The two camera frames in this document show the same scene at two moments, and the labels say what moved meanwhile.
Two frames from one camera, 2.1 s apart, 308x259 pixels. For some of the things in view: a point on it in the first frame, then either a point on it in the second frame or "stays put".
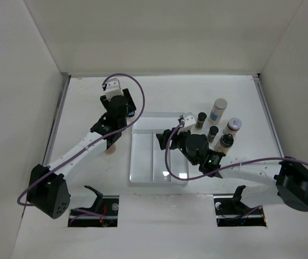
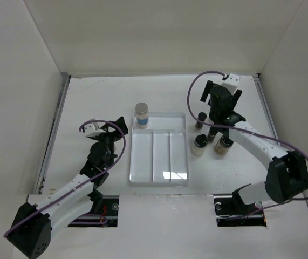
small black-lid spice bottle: [202, 117] stays put
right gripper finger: [163, 138] to [206, 91]
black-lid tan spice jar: [224, 143] stays put
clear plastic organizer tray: [148, 158] stays put
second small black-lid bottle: [213, 131] stays put
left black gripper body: [104, 100] to [110, 138]
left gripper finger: [130, 104] to [98, 138]
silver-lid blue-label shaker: [131, 114] to [142, 110]
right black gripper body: [180, 142] to [211, 114]
